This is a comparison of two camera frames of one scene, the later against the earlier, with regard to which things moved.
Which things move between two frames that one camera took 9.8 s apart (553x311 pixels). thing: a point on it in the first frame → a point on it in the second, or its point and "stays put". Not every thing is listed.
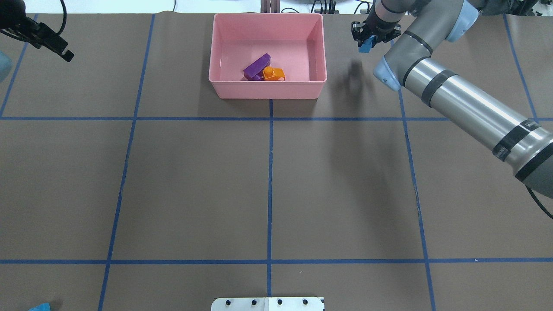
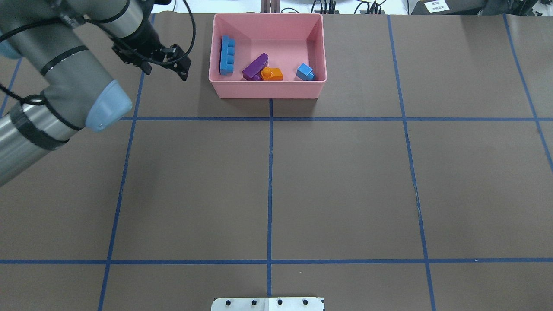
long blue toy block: x=44 y=307 → x=227 y=54
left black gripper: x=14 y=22 → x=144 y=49
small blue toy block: x=366 y=47 → x=305 y=72
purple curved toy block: x=254 y=71 stays put
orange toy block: x=271 y=74 stays put
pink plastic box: x=295 y=42 stays put
